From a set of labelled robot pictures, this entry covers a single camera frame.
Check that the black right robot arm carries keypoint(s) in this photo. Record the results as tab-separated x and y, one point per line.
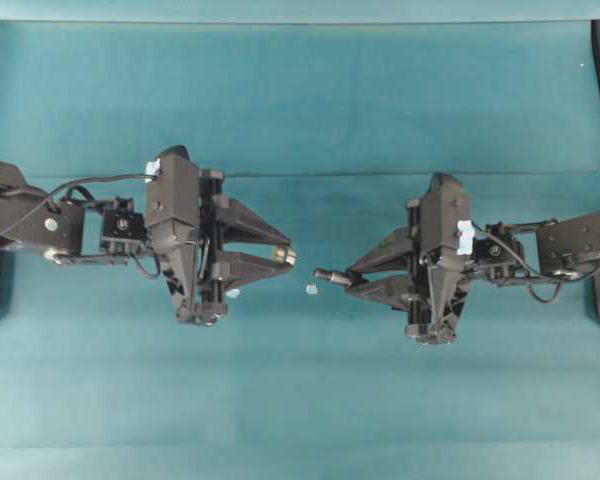
549	252

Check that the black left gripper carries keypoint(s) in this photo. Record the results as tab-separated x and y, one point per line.
195	268

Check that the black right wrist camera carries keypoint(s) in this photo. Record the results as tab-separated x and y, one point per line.
441	208

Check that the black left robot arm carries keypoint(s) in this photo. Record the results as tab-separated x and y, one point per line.
69	226

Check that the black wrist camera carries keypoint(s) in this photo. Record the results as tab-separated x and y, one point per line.
441	208
173	192

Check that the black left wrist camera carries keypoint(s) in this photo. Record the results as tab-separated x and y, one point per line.
173	192

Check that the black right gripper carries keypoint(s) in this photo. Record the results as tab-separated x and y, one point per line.
433	321

